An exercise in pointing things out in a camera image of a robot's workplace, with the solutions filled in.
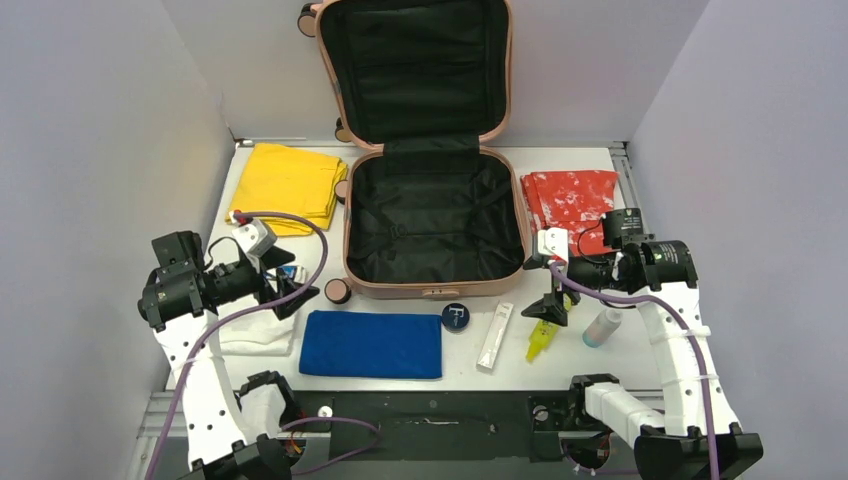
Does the yellow cloth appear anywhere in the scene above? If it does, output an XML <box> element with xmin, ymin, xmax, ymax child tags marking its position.
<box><xmin>228</xmin><ymin>143</ymin><xmax>348</xmax><ymax>230</ymax></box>

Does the yellow green bottle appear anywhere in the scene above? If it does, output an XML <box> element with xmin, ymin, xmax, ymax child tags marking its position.
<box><xmin>521</xmin><ymin>295</ymin><xmax>573</xmax><ymax>363</ymax></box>

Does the aluminium frame rail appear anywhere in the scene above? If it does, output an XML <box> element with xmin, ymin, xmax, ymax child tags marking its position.
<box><xmin>124</xmin><ymin>391</ymin><xmax>189</xmax><ymax>479</ymax></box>

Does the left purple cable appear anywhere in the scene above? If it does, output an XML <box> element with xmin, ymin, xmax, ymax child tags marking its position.
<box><xmin>144</xmin><ymin>210</ymin><xmax>382</xmax><ymax>480</ymax></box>

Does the pink open suitcase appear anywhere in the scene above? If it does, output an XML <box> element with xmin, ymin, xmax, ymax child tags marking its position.
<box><xmin>297</xmin><ymin>1</ymin><xmax>531</xmax><ymax>304</ymax></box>

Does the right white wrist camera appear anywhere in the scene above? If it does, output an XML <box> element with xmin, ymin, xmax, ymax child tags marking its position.
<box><xmin>534</xmin><ymin>227</ymin><xmax>570</xmax><ymax>263</ymax></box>

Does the white toothpaste tube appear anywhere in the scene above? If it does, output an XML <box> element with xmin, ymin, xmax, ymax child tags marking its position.
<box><xmin>476</xmin><ymin>302</ymin><xmax>514</xmax><ymax>371</ymax></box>

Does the blue folded towel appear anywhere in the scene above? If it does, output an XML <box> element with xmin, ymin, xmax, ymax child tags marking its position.
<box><xmin>299</xmin><ymin>311</ymin><xmax>442</xmax><ymax>380</ymax></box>

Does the white folded shirt blue print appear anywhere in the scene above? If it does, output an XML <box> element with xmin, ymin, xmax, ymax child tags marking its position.
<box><xmin>217</xmin><ymin>264</ymin><xmax>310</xmax><ymax>357</ymax></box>

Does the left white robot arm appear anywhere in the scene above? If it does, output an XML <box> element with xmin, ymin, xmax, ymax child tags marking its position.
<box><xmin>138</xmin><ymin>223</ymin><xmax>318</xmax><ymax>479</ymax></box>

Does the small white teal bottle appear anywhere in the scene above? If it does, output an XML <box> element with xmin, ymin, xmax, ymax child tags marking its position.
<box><xmin>582</xmin><ymin>308</ymin><xmax>623</xmax><ymax>348</ymax></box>

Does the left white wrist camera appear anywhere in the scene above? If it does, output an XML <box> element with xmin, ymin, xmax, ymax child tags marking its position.
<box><xmin>230</xmin><ymin>212</ymin><xmax>277</xmax><ymax>259</ymax></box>

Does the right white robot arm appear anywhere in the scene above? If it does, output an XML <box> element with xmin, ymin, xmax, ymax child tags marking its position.
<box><xmin>523</xmin><ymin>208</ymin><xmax>764</xmax><ymax>479</ymax></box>

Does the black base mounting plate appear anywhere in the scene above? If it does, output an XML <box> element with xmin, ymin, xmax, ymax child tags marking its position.
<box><xmin>275</xmin><ymin>390</ymin><xmax>615</xmax><ymax>467</ymax></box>

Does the red white patterned cloth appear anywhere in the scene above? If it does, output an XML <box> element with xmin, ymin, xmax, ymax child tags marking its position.
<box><xmin>520</xmin><ymin>170</ymin><xmax>618</xmax><ymax>255</ymax></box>

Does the round dark blue tin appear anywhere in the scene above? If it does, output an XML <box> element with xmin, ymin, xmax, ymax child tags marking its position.
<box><xmin>440</xmin><ymin>303</ymin><xmax>471</xmax><ymax>333</ymax></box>

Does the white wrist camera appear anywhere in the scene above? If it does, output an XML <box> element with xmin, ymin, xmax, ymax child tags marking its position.
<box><xmin>534</xmin><ymin>227</ymin><xmax>570</xmax><ymax>263</ymax></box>
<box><xmin>230</xmin><ymin>212</ymin><xmax>277</xmax><ymax>259</ymax></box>

